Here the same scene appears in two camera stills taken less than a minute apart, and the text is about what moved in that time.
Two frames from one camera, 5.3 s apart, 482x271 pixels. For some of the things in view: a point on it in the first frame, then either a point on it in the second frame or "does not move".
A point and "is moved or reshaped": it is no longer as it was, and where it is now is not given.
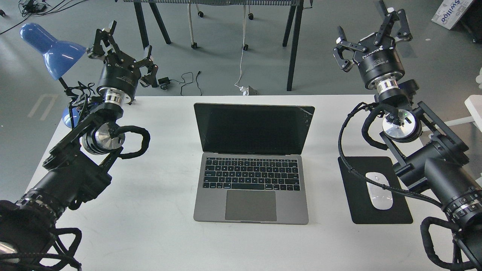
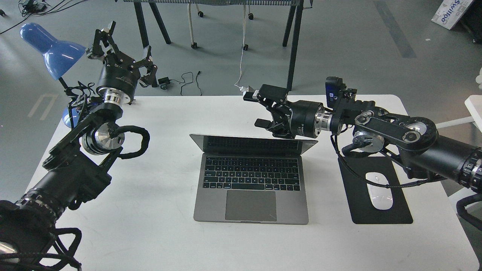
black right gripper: [378, 59] to [298, 118]
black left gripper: [119, 72] does not move
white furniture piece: [473, 104] does not move
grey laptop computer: [250, 171] is moved or reshaped
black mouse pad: [362, 209] does not move
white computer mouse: [382, 198] does not move
